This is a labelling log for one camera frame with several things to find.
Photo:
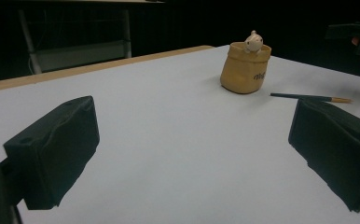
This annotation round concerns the tan pen holder with animal figure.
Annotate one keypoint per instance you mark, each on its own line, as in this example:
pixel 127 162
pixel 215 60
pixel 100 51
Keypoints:
pixel 243 71

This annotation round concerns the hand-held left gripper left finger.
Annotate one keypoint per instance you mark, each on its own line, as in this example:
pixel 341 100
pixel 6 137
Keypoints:
pixel 53 152

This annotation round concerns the white table mat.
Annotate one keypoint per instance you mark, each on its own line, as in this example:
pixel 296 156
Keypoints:
pixel 168 130

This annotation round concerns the dark green pencil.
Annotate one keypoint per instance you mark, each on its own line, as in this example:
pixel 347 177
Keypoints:
pixel 287 95

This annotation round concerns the white metal stand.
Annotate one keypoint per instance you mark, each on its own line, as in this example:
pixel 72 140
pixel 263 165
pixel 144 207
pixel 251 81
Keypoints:
pixel 75 56

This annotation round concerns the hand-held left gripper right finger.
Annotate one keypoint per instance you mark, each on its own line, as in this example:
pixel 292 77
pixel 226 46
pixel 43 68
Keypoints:
pixel 339 149

